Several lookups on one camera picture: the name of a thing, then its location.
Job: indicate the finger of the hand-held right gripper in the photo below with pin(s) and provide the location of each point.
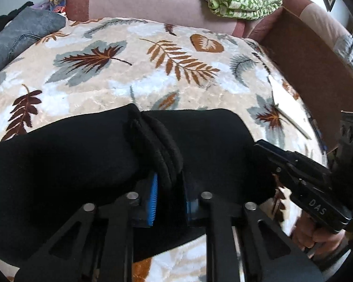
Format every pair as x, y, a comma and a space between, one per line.
273, 158

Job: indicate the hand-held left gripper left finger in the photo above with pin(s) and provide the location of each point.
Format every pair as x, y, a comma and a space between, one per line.
153, 194

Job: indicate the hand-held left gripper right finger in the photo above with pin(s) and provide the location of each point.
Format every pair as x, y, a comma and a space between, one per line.
191, 207

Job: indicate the black pants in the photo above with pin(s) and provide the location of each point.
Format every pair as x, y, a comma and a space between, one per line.
76, 167

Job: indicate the person's right hand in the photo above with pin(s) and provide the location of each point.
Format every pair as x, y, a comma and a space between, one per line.
311, 235

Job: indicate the brown cardboard box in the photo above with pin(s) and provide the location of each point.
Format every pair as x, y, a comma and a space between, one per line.
311, 64

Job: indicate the leaf print plush blanket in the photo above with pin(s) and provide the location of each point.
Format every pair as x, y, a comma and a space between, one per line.
129, 73

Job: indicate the grey patterned cloth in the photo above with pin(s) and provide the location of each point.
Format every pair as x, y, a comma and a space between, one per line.
349, 51

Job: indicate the pink and brown sofa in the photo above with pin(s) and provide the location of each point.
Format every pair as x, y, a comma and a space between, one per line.
141, 3

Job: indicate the grey jeans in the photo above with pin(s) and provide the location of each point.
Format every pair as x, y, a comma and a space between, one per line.
14, 41

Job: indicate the colourful printed packet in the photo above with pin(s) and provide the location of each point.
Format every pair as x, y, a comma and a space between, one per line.
57, 2

